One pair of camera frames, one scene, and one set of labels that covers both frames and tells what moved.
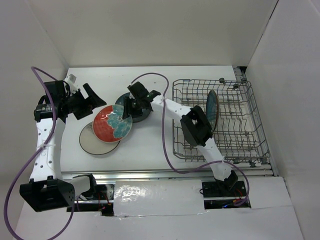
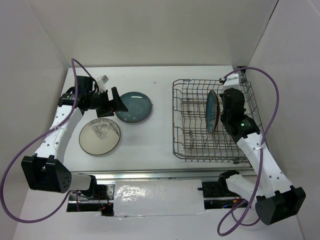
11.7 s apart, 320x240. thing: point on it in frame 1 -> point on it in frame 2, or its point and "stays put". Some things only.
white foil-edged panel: (142, 198) stays put
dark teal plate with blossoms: (212, 109) stays put
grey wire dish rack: (239, 135) stays put
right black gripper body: (135, 108) -> (223, 117)
